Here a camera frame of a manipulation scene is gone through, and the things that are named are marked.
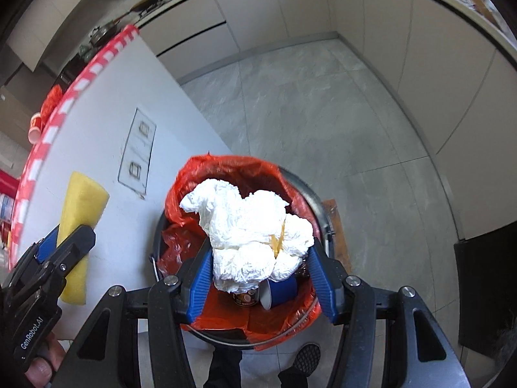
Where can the red bottle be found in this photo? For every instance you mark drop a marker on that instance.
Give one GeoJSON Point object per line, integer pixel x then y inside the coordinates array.
{"type": "Point", "coordinates": [8, 186]}

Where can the white tissue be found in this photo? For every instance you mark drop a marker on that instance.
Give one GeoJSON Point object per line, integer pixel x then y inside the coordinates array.
{"type": "Point", "coordinates": [242, 230]}

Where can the green teapot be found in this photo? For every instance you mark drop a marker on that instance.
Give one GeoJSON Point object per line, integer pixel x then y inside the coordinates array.
{"type": "Point", "coordinates": [85, 51]}

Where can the red checked tablecloth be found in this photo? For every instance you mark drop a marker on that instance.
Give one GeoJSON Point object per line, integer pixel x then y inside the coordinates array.
{"type": "Point", "coordinates": [66, 97]}

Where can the yellow sponge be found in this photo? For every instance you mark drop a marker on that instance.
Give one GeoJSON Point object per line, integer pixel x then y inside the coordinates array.
{"type": "Point", "coordinates": [83, 202]}

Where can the person's black shoe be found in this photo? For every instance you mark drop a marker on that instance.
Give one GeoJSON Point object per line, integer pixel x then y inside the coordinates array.
{"type": "Point", "coordinates": [307, 355]}

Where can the kitchen counter with cabinets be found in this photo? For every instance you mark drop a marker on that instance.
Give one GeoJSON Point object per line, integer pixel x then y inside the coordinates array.
{"type": "Point", "coordinates": [282, 8]}

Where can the person's leg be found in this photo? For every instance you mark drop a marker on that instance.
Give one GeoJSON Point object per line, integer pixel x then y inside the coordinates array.
{"type": "Point", "coordinates": [291, 380]}
{"type": "Point", "coordinates": [222, 372]}

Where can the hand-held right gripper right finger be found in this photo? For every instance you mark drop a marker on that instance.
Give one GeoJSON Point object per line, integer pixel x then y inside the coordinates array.
{"type": "Point", "coordinates": [323, 283]}

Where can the red plastic bin liner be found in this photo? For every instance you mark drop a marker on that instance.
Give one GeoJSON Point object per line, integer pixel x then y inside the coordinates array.
{"type": "Point", "coordinates": [179, 246]}

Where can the person's left hand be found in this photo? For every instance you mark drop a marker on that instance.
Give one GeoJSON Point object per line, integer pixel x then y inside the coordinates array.
{"type": "Point", "coordinates": [40, 372]}

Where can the black microwave oven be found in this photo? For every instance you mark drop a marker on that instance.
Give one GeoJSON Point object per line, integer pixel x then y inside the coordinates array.
{"type": "Point", "coordinates": [70, 70]}

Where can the wok with glass lid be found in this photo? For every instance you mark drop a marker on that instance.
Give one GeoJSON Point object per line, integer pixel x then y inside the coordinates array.
{"type": "Point", "coordinates": [103, 34]}

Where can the white table base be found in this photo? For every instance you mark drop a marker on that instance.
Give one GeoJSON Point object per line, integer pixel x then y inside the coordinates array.
{"type": "Point", "coordinates": [161, 109]}

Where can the brown wooden board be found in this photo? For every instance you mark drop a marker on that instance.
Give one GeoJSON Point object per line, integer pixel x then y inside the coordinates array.
{"type": "Point", "coordinates": [339, 242]}

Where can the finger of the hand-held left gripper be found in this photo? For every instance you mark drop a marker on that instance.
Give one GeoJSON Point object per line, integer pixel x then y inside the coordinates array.
{"type": "Point", "coordinates": [46, 244]}
{"type": "Point", "coordinates": [76, 246]}

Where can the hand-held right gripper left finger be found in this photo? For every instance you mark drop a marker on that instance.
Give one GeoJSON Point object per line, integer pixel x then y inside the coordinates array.
{"type": "Point", "coordinates": [200, 287]}

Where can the red paper cup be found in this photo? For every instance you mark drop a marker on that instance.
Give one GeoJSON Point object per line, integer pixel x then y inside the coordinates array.
{"type": "Point", "coordinates": [35, 129]}

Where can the frying pan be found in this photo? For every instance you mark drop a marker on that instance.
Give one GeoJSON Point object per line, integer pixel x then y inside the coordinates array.
{"type": "Point", "coordinates": [149, 0]}

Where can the plain blue paper cup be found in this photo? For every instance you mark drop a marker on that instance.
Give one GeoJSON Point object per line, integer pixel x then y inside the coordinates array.
{"type": "Point", "coordinates": [282, 289]}

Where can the socket panel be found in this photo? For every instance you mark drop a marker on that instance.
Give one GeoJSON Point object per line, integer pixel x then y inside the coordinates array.
{"type": "Point", "coordinates": [143, 127]}

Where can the black trash bin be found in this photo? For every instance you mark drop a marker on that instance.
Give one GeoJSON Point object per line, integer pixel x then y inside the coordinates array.
{"type": "Point", "coordinates": [325, 220]}

